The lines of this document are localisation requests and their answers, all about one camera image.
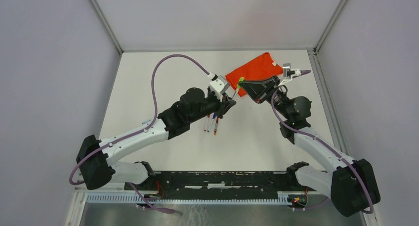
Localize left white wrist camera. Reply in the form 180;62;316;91
208;73;230;101

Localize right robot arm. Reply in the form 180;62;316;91
238;76;381;217

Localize folded orange cloth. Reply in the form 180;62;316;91
225;52;283;90

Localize white slotted cable duct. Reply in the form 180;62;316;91
85;192;293;206

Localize red orange pen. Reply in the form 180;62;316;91
213;117;219;136

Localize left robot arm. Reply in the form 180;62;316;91
76;88;236;190

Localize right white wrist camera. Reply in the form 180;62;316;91
279;63;301;86

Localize thin clear red-tip pen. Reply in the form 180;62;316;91
203;115;210;132

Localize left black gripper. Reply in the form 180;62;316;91
188;90;236;124

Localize thin blue-tip pen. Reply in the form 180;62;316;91
207;118;215;132

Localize thin green-tip pen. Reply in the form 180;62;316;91
231;89;239;100

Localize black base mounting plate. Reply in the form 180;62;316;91
136;171;316;200

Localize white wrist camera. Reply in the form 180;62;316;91
208;73;230;101
279;63;301;86

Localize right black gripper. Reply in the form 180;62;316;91
238;75;291;120

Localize green pen cap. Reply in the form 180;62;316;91
237;77;245;89

